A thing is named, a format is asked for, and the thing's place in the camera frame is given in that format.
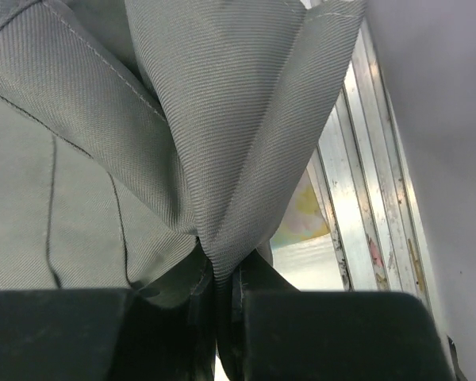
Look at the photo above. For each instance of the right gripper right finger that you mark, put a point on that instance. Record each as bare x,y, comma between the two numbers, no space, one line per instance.
278,332

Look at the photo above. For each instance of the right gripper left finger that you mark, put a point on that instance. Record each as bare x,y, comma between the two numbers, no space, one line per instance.
162,332

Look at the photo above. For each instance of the floral pastel skirt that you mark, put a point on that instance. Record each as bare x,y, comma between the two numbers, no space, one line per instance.
303,219

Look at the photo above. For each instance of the grey skirt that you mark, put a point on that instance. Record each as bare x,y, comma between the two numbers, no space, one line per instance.
131,131

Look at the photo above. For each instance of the aluminium frame rail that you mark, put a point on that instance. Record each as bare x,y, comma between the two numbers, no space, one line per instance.
362,183

